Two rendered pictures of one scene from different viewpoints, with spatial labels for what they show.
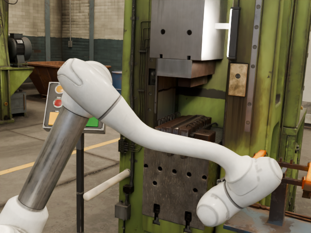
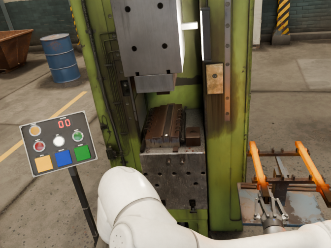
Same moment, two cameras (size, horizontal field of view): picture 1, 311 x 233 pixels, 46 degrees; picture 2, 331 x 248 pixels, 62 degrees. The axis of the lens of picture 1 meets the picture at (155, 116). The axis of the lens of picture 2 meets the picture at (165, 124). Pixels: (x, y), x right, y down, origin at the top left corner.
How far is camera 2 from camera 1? 0.83 m
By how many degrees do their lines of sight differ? 24
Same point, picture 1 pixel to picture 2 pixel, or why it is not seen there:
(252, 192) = not seen: outside the picture
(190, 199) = (192, 191)
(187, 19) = (159, 32)
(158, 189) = (162, 189)
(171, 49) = (147, 65)
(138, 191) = not seen: hidden behind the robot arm
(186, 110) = (155, 100)
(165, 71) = (146, 88)
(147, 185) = not seen: hidden behind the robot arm
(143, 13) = (99, 24)
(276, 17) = (246, 13)
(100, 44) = (13, 7)
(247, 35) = (218, 35)
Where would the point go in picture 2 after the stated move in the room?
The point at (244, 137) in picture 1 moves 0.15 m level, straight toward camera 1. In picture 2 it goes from (225, 126) to (233, 139)
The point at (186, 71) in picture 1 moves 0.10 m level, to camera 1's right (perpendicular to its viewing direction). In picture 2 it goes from (167, 85) to (185, 81)
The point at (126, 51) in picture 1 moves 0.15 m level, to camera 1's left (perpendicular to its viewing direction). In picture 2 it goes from (90, 67) to (63, 72)
